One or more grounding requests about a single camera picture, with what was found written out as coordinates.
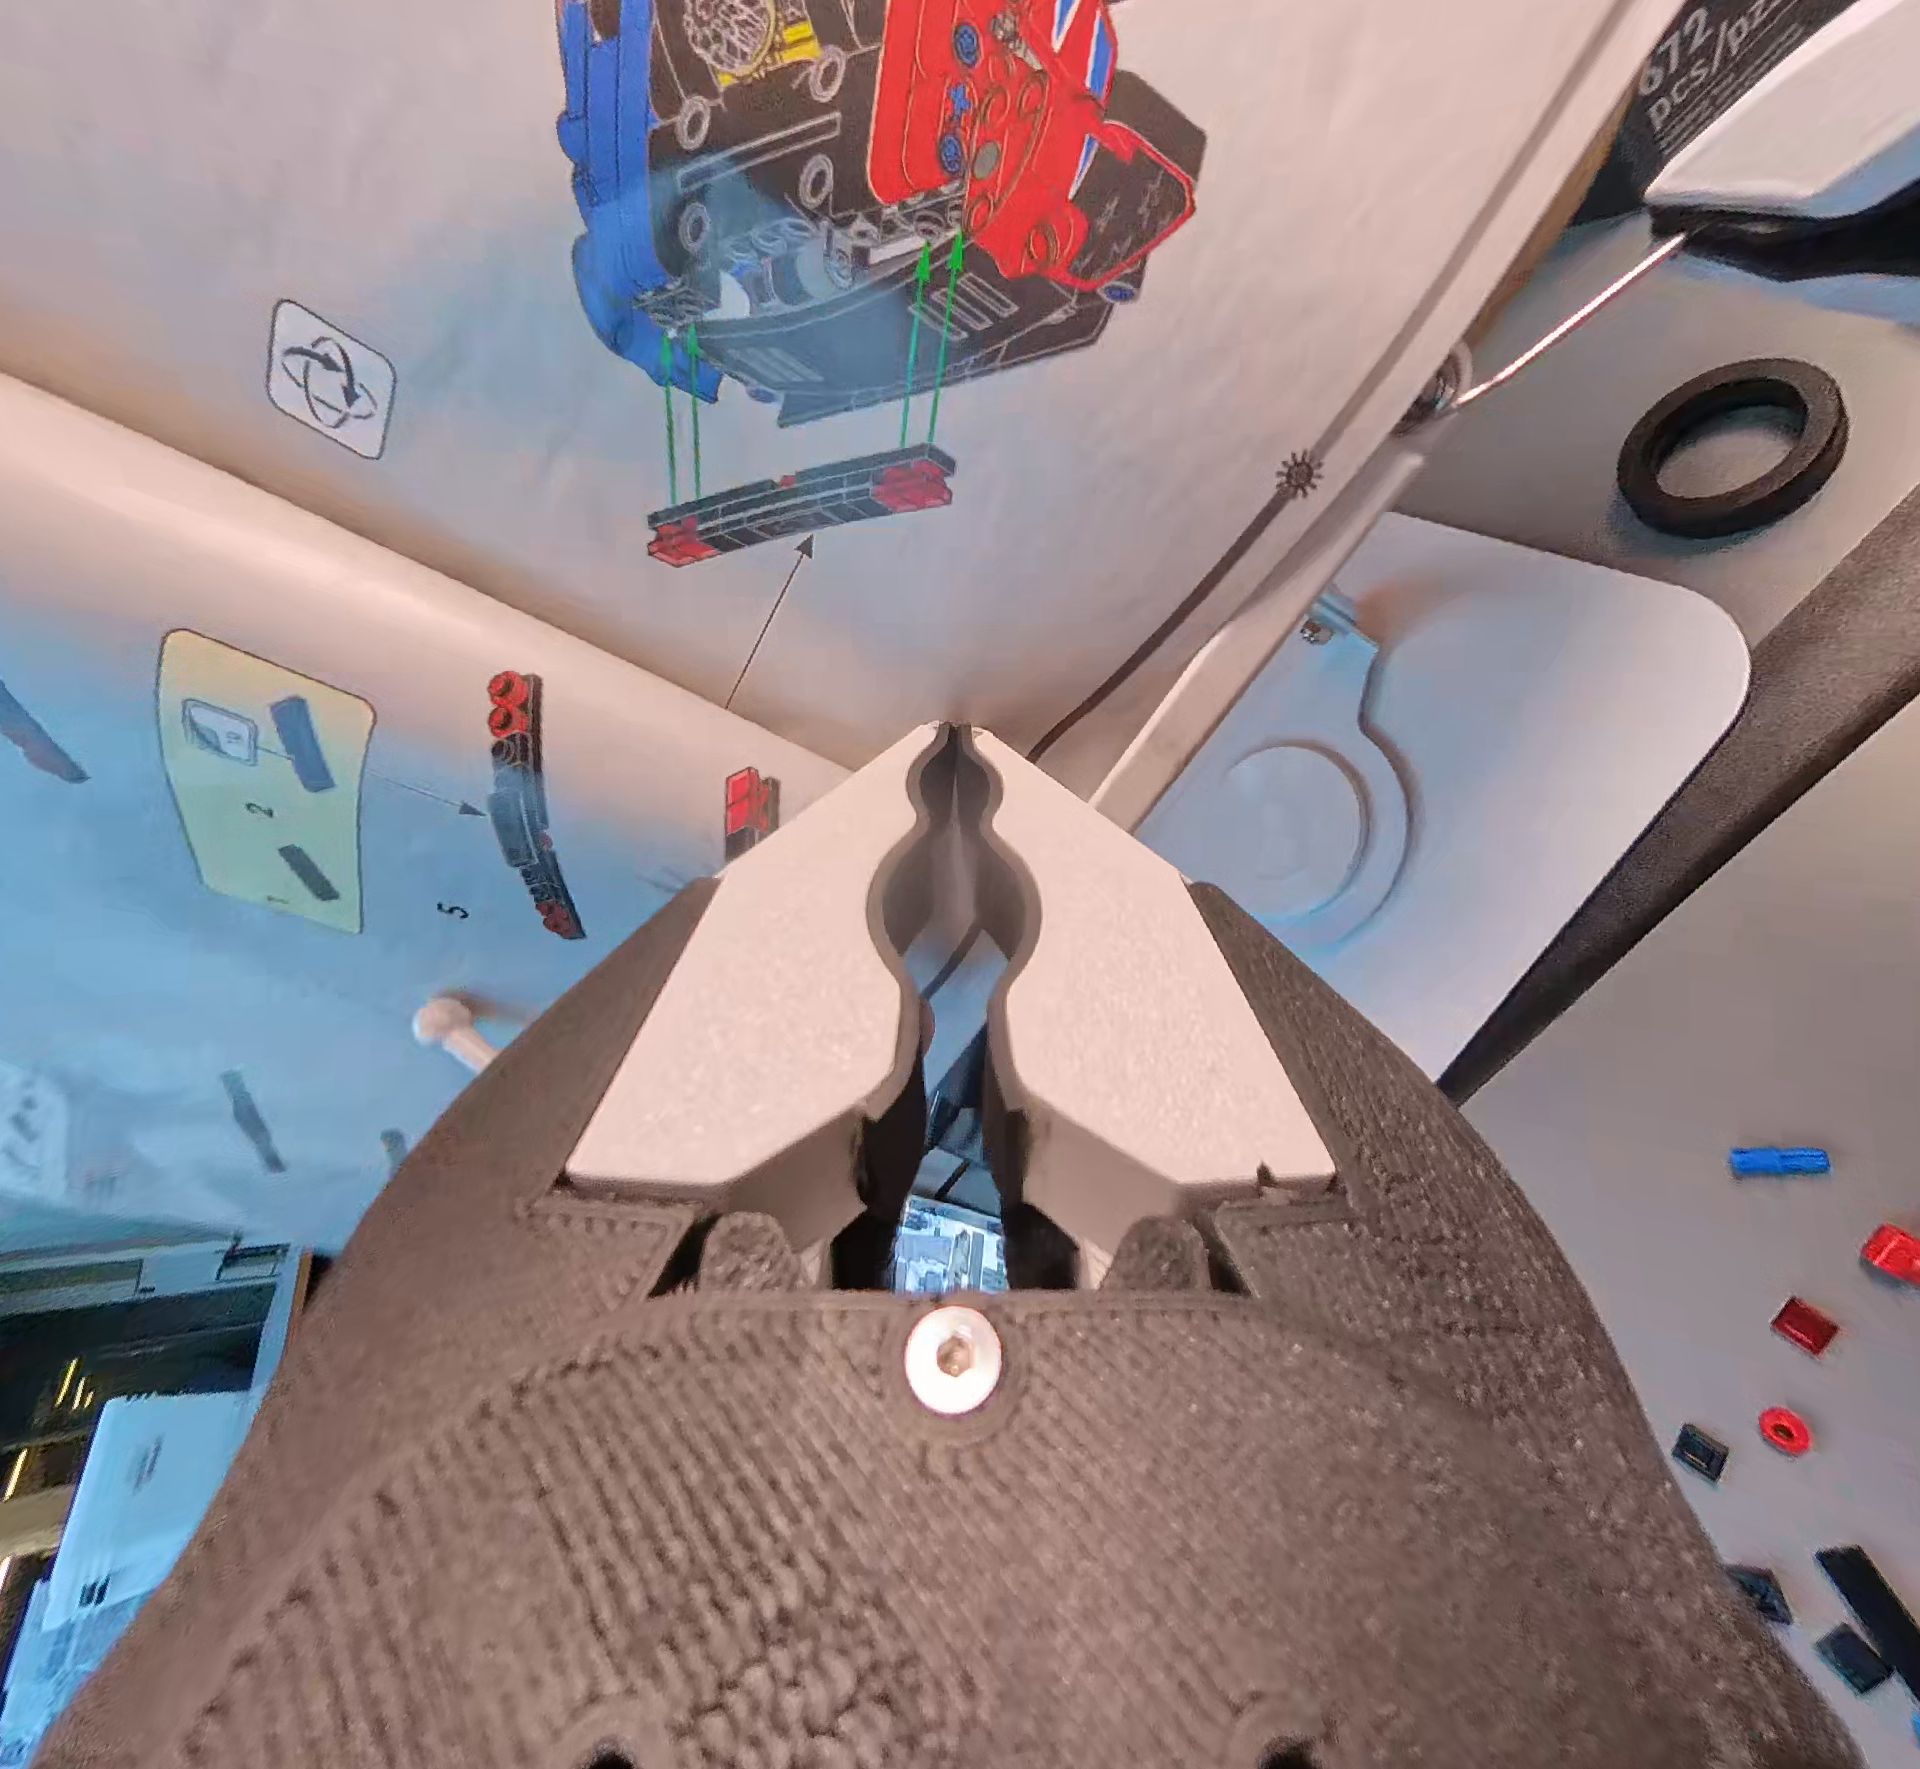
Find white book stand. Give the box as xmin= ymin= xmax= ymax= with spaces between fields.
xmin=413 ymin=233 xmax=1756 ymax=1073

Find black rubber lego tire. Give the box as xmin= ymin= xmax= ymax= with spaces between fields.
xmin=1617 ymin=357 xmax=1851 ymax=541

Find black lego set box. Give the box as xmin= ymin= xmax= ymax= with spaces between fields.
xmin=1567 ymin=0 xmax=1920 ymax=226

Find pile of colourful lego pieces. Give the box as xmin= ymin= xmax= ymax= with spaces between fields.
xmin=1671 ymin=1138 xmax=1920 ymax=1701

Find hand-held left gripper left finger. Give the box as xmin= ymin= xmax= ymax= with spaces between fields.
xmin=565 ymin=722 xmax=955 ymax=1289

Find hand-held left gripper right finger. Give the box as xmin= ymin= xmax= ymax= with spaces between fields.
xmin=958 ymin=725 xmax=1339 ymax=1289

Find lego instruction booklet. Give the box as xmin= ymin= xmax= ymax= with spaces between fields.
xmin=0 ymin=0 xmax=1793 ymax=1239

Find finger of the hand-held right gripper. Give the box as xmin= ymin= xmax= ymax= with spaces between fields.
xmin=1641 ymin=0 xmax=1920 ymax=286

